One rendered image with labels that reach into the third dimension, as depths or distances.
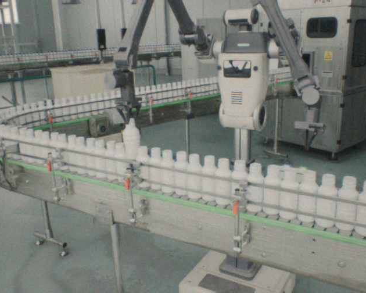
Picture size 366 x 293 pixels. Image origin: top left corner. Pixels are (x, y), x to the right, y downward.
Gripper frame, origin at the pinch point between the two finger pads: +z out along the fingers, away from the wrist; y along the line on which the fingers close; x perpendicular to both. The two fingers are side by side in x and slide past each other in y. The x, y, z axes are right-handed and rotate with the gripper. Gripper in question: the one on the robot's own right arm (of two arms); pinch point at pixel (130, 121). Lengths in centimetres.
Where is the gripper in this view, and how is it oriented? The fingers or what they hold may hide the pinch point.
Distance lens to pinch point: 151.9
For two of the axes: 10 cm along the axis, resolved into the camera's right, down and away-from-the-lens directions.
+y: -5.1, 2.7, -8.1
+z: 0.4, 9.5, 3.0
